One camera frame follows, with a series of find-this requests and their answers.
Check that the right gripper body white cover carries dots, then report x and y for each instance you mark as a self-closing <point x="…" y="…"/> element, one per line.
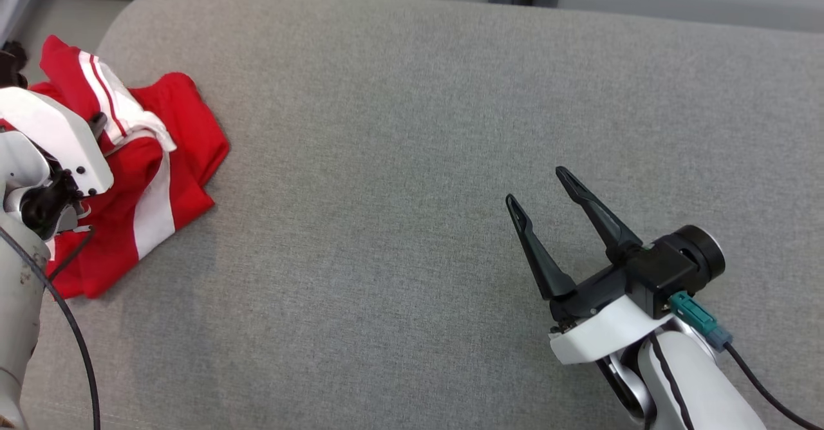
<point x="605" y="333"/>

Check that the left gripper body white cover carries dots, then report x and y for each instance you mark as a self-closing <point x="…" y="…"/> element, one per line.
<point x="58" y="134"/>

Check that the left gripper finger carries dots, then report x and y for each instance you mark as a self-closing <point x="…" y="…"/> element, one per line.
<point x="98" y="126"/>

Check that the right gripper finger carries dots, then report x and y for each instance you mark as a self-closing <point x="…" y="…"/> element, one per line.
<point x="605" y="224"/>
<point x="544" y="269"/>

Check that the red basketball jersey white trim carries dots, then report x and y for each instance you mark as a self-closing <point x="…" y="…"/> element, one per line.
<point x="61" y="69"/>

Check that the red shorts white stripe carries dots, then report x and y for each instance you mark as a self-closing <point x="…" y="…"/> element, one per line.
<point x="193" y="159"/>

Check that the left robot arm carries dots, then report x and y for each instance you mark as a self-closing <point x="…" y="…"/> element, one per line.
<point x="16" y="301"/>

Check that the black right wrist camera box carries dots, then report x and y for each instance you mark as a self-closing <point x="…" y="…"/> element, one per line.
<point x="663" y="275"/>

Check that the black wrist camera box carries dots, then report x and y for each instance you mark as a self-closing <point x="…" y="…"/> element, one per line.
<point x="11" y="69"/>
<point x="663" y="275"/>

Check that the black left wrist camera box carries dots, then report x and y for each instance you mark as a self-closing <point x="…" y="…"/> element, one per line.
<point x="11" y="69"/>

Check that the teal right camera connector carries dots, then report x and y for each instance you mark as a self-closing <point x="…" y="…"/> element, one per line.
<point x="695" y="317"/>

